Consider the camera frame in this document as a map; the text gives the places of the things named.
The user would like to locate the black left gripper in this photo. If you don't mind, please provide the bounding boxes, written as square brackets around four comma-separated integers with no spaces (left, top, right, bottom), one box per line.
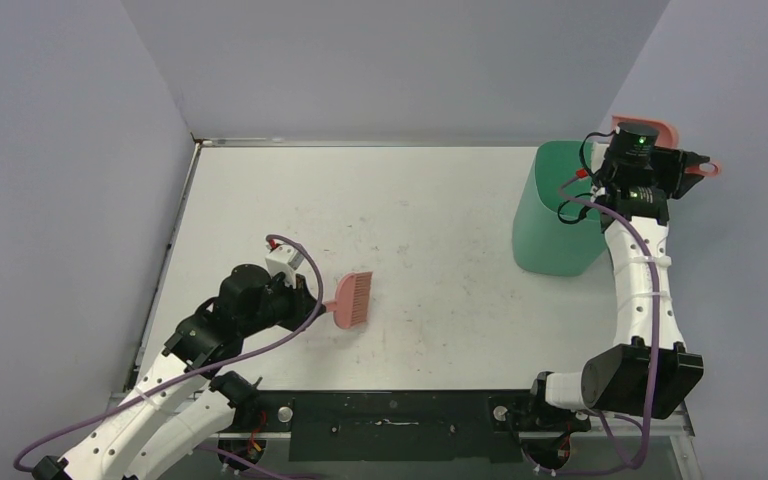
[240,269,325,337]

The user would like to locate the pink dustpan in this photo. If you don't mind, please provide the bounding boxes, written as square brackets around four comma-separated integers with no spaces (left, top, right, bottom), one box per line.
[611,114,721,177]

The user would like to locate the pink hand broom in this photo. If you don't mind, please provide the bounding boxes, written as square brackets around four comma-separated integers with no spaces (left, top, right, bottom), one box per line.
[324,271,373,330]

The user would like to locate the green plastic waste bin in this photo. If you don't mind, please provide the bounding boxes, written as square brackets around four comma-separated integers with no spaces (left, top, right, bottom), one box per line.
[511,140,606,277]

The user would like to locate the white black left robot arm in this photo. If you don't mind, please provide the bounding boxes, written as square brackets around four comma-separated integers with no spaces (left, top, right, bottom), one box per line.
[25,264,326,479]

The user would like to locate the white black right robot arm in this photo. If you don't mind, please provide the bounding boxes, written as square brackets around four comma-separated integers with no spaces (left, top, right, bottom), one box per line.
[525,119,720,429]

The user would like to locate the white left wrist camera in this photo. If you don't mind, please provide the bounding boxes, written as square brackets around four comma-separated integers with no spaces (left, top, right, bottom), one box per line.
[265,243,304,289]

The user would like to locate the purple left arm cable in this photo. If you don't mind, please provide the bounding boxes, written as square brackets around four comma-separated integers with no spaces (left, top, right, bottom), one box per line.
[12,234,326,473]

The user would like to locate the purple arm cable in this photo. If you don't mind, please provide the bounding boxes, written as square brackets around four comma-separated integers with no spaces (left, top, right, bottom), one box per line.
[12,234,326,473]
[558,173,662,472]

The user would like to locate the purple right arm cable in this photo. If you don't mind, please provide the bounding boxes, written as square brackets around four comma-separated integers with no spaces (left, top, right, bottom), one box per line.
[558,173,662,472]

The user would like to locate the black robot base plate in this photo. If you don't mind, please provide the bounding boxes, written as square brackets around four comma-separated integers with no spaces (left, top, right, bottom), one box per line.
[213,390,591,463]

